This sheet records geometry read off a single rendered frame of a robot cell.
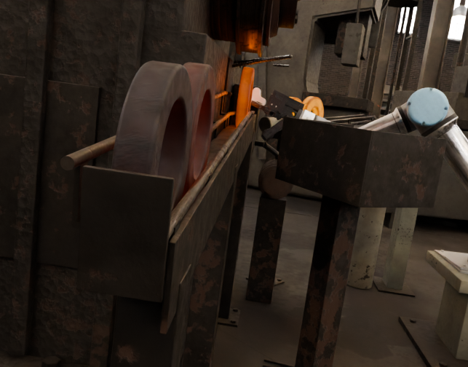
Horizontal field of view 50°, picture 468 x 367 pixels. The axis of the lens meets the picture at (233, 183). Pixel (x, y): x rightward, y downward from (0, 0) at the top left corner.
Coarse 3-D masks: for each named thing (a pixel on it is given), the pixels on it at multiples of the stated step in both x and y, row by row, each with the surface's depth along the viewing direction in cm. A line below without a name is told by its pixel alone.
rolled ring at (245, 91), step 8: (248, 72) 148; (240, 80) 147; (248, 80) 147; (240, 88) 146; (248, 88) 146; (240, 96) 146; (248, 96) 146; (240, 104) 147; (248, 104) 148; (240, 112) 148; (240, 120) 150
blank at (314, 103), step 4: (312, 96) 214; (304, 100) 211; (308, 100) 210; (312, 100) 211; (316, 100) 213; (320, 100) 216; (308, 104) 209; (312, 104) 212; (316, 104) 214; (320, 104) 217; (304, 108) 209; (308, 108) 210; (312, 108) 213; (316, 108) 216; (320, 108) 217; (312, 112) 219; (316, 112) 218; (320, 112) 218; (320, 116) 219
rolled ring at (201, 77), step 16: (192, 64) 64; (192, 80) 60; (208, 80) 65; (192, 96) 59; (208, 96) 70; (192, 112) 58; (208, 112) 72; (192, 128) 58; (208, 128) 73; (192, 144) 59; (208, 144) 74; (192, 160) 61; (192, 176) 63
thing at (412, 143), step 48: (288, 144) 107; (336, 144) 94; (384, 144) 89; (432, 144) 95; (336, 192) 94; (384, 192) 92; (432, 192) 98; (336, 240) 105; (336, 288) 108; (336, 336) 111
